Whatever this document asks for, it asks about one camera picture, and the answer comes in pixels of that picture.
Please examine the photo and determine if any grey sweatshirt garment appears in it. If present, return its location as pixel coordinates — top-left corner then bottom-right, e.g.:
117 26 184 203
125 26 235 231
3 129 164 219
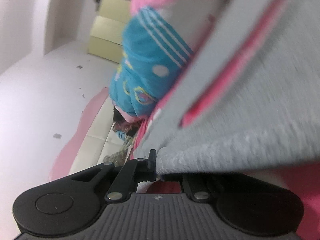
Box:
134 0 320 177

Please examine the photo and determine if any hot pink bed blanket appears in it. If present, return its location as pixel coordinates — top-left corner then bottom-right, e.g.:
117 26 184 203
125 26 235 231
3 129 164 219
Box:
130 0 320 235

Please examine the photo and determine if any patterned pillow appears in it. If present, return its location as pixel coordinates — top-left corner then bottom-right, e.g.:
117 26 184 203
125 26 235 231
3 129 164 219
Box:
102 138 135 167

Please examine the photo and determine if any white padded headboard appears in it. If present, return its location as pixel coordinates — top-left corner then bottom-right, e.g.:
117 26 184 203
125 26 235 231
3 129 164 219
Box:
69 98 123 174

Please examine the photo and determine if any cream wardrobe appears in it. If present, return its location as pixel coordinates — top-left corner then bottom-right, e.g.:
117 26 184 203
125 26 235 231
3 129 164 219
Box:
87 0 131 63

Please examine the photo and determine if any blue and pink quilt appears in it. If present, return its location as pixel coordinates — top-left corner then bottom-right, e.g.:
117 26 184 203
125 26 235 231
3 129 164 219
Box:
108 0 241 118

